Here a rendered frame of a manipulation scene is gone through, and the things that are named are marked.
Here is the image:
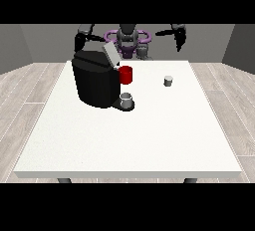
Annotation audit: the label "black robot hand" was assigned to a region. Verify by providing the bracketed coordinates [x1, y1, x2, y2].
[74, 32, 106, 53]
[154, 27, 187, 53]

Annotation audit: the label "pale grey machine lid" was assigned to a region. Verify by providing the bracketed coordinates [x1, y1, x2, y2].
[102, 41, 122, 67]

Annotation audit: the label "black coffee machine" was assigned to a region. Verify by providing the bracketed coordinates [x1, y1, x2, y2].
[71, 49, 136, 112]

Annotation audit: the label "small grey coffee pod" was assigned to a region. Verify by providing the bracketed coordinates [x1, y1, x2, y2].
[163, 75, 174, 88]

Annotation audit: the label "red pod holder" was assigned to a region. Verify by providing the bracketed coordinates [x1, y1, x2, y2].
[118, 65, 134, 86]

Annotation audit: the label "grey robot trunk purple rings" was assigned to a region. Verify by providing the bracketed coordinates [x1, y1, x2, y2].
[103, 24, 154, 61]

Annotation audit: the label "small grey cup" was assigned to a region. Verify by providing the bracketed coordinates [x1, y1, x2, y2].
[119, 92, 134, 109]

